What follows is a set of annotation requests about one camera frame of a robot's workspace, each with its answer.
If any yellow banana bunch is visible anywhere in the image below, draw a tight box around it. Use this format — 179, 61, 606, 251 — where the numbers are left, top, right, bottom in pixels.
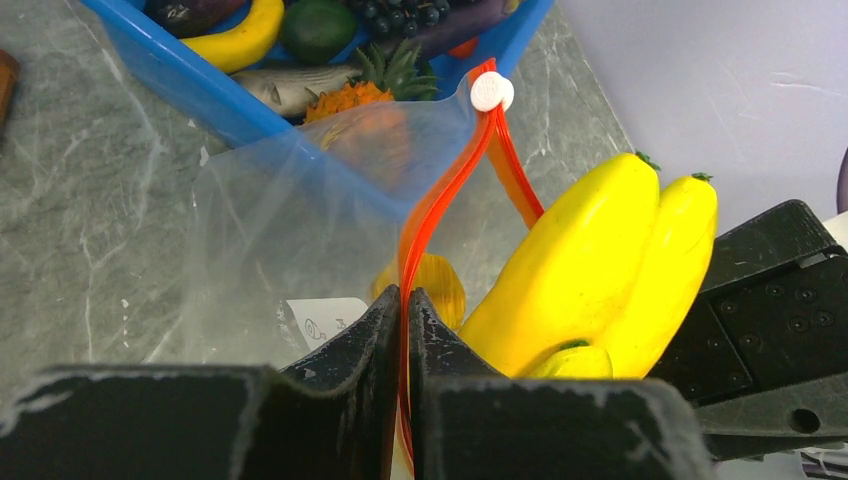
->
370, 150, 720, 381

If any clear zip bag red zipper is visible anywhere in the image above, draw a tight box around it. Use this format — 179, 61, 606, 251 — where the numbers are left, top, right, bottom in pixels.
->
152, 60, 543, 479

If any single yellow banana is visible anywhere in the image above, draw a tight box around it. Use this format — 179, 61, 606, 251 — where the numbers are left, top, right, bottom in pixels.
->
181, 0, 285, 74

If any grey toy fish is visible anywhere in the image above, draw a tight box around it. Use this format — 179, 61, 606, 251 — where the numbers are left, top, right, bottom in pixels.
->
230, 64, 363, 117

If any wooden rack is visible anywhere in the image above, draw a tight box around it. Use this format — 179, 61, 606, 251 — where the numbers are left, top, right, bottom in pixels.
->
0, 49, 21, 129

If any dark grape bunch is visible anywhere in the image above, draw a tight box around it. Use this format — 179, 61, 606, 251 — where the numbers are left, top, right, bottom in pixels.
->
345, 0, 451, 38

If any white zipper slider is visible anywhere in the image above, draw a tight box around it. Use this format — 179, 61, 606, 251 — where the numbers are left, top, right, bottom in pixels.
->
470, 71, 515, 113

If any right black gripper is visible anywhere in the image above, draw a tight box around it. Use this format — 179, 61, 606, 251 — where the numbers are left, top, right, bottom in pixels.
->
651, 200, 847, 461

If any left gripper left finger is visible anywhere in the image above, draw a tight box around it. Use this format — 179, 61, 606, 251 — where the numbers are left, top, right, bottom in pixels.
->
1, 286, 400, 479

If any green avocado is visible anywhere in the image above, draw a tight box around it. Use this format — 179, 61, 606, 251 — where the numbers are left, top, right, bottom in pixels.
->
279, 0, 358, 65

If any long purple eggplant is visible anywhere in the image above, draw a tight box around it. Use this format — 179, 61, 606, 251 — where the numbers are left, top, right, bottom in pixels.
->
382, 0, 522, 60

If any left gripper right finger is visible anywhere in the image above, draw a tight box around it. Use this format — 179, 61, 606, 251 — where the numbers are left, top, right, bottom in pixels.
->
408, 290, 715, 479

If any orange toy pineapple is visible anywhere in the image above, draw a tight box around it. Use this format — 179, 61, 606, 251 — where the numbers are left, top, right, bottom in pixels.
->
303, 40, 440, 187

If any blue plastic bin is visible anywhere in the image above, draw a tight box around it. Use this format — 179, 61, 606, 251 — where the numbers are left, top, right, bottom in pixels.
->
79, 0, 556, 223

